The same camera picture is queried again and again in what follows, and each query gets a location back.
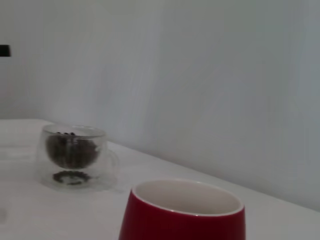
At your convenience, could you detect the coffee bean pile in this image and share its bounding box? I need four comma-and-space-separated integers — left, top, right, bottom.
46, 129, 102, 186

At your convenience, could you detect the red ceramic mug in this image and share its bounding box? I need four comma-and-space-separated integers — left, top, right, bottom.
117, 179, 247, 240

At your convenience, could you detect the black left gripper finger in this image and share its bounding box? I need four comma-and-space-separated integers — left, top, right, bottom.
0, 44, 12, 58

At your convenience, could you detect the clear double-wall glass cup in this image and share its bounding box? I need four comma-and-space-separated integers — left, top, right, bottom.
36, 123, 121, 192

